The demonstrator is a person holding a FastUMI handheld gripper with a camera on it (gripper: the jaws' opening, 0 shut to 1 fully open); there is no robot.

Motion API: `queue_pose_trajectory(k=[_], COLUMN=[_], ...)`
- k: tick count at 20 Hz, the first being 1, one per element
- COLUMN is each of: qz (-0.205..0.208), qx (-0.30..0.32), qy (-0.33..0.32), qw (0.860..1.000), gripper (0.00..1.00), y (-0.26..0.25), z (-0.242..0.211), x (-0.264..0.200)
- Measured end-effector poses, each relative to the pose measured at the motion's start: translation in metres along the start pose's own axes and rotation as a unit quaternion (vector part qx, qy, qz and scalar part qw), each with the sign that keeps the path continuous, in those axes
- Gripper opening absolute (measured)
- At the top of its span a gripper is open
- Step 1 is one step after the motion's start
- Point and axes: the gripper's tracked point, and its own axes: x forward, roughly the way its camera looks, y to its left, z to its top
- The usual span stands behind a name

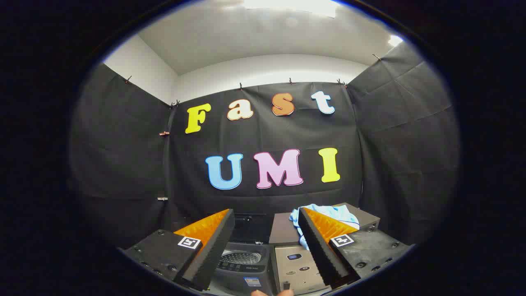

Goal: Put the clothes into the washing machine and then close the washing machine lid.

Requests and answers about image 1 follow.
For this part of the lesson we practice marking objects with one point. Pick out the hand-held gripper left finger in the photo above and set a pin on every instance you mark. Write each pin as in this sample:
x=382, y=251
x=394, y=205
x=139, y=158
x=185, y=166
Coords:
x=213, y=246

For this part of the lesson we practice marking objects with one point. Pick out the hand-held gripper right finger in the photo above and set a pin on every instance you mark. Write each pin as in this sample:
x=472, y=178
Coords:
x=318, y=246

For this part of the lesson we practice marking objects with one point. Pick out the light blue button shirt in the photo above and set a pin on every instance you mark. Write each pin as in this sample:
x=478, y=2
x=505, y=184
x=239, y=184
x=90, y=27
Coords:
x=335, y=213

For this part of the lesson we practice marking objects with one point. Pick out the dark grey washing machine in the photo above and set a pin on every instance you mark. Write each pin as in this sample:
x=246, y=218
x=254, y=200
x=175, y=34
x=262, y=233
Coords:
x=242, y=271

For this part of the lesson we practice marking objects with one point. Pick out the dark washing machine lid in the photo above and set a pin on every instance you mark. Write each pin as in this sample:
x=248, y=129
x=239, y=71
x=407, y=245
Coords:
x=250, y=228

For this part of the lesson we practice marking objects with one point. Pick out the silver grey box appliance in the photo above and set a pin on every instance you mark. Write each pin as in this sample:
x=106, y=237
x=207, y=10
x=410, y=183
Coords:
x=283, y=230

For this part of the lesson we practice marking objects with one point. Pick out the black backdrop cloth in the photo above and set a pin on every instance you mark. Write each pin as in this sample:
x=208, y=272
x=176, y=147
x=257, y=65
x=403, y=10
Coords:
x=267, y=131

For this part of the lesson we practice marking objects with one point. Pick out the row of black clips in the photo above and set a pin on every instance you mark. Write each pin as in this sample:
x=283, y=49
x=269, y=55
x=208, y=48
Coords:
x=241, y=86

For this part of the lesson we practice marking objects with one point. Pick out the small ceiling light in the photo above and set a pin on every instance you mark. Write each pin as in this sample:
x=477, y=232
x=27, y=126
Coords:
x=395, y=40

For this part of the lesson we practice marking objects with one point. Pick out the large ceiling light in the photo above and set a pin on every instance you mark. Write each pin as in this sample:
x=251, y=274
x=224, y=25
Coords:
x=287, y=5

